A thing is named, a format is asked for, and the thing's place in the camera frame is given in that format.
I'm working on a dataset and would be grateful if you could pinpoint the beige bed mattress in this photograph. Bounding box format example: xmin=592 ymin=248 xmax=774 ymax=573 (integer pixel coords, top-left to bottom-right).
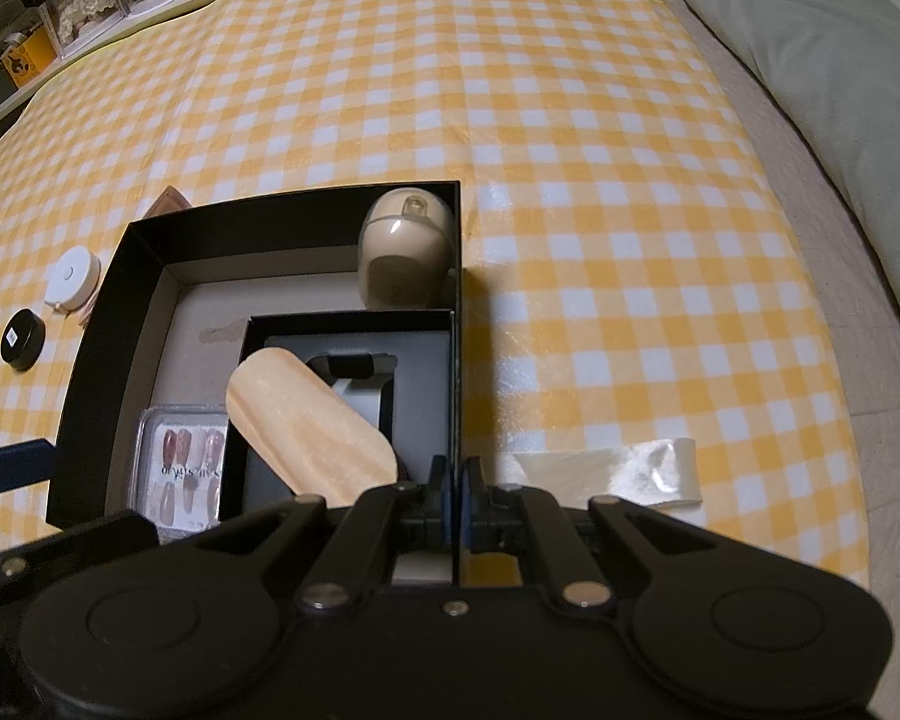
xmin=667 ymin=0 xmax=900 ymax=720

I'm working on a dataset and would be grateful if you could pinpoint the black round tin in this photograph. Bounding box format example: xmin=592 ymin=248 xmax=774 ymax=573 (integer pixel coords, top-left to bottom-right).
xmin=0 ymin=309 xmax=48 ymax=371

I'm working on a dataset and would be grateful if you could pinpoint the yellow checked blanket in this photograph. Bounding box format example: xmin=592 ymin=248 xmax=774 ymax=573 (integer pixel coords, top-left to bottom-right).
xmin=0 ymin=0 xmax=871 ymax=593

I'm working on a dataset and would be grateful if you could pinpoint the white round tape measure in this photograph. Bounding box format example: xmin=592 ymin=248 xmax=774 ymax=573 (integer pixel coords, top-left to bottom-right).
xmin=49 ymin=245 xmax=103 ymax=311

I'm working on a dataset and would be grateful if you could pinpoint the beige egg-shaped device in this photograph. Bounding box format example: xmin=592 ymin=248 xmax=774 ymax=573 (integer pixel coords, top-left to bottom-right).
xmin=355 ymin=186 xmax=456 ymax=310

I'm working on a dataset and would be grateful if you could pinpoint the clear press-on nail box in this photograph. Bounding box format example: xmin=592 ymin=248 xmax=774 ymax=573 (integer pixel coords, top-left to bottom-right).
xmin=130 ymin=403 xmax=231 ymax=545

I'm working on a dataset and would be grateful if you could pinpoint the large black cardboard box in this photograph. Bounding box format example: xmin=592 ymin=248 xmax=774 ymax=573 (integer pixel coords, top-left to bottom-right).
xmin=45 ymin=180 xmax=467 ymax=590

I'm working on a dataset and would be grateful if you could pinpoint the doll case with black handle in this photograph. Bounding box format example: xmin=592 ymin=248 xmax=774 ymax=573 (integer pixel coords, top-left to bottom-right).
xmin=11 ymin=0 xmax=132 ymax=61

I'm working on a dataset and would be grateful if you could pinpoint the yellow storage box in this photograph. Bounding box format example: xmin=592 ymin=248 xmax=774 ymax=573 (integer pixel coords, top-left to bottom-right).
xmin=0 ymin=26 xmax=50 ymax=87

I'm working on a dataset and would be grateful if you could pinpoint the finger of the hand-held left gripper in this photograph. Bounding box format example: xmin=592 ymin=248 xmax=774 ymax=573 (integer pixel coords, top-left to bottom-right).
xmin=0 ymin=439 xmax=61 ymax=502
xmin=0 ymin=510 xmax=160 ymax=676

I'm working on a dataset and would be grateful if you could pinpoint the clear plastic wrapper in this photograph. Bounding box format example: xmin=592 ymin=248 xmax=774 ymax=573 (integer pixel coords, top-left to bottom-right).
xmin=506 ymin=436 xmax=702 ymax=512

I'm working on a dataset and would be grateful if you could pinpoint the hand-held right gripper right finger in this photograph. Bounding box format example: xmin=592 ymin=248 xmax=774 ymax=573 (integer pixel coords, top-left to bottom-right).
xmin=461 ymin=456 xmax=695 ymax=608

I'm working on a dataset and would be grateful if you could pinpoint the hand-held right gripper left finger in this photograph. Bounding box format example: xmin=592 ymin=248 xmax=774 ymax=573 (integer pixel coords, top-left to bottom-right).
xmin=217 ymin=456 xmax=451 ymax=612

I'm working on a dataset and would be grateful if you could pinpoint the grey pillow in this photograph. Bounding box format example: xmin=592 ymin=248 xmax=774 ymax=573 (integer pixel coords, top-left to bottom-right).
xmin=675 ymin=0 xmax=900 ymax=331

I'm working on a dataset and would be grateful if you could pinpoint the small black box with insert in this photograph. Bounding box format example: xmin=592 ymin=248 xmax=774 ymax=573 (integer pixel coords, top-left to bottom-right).
xmin=217 ymin=309 xmax=457 ymax=522

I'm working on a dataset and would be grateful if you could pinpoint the oval wooden case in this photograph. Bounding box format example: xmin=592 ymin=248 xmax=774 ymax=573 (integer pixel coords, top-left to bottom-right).
xmin=225 ymin=347 xmax=398 ymax=509

